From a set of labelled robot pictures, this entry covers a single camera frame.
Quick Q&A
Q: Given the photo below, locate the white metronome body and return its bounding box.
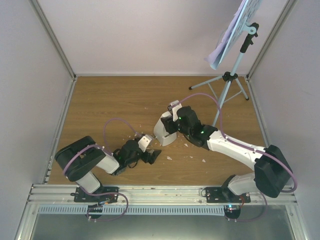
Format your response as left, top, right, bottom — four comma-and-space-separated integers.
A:
153, 111, 177, 147

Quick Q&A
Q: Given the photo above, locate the sheet music paper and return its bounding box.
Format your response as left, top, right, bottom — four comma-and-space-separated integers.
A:
205, 0, 249, 70

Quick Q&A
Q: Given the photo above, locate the light blue music stand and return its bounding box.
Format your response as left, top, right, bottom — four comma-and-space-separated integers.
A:
188, 0, 263, 128

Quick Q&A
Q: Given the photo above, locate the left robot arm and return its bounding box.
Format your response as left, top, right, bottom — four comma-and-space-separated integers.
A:
54, 134, 162, 202

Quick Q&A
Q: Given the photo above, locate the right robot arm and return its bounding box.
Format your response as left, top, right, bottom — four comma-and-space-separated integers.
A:
153, 106, 293, 203

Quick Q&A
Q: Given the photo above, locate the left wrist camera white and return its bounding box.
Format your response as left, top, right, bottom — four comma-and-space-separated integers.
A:
138, 134, 153, 153

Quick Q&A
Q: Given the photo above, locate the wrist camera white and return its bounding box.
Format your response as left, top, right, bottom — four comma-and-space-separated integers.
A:
167, 100, 182, 122
138, 134, 153, 153

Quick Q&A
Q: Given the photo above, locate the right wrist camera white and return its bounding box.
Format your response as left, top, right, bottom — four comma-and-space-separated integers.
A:
167, 100, 182, 122

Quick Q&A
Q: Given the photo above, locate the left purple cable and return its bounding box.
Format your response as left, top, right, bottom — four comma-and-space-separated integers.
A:
62, 117, 141, 176

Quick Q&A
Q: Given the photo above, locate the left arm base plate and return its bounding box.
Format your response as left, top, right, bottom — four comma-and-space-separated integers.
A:
70, 186, 119, 203

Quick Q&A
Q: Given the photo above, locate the slotted cable duct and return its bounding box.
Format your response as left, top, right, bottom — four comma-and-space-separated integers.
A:
38, 204, 225, 216

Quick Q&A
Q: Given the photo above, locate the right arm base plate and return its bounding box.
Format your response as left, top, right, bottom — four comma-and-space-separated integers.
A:
204, 187, 251, 204

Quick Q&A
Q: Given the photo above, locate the aluminium front rail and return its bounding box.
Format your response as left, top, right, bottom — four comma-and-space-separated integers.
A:
27, 184, 300, 206

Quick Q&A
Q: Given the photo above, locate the right aluminium frame post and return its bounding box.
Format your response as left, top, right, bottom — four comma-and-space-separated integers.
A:
245, 0, 297, 82

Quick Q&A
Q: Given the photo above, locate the aluminium frame post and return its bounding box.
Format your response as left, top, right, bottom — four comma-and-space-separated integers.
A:
29, 0, 77, 82
245, 0, 297, 82

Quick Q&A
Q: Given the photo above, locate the left aluminium frame post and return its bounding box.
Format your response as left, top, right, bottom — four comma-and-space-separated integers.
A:
29, 0, 77, 82

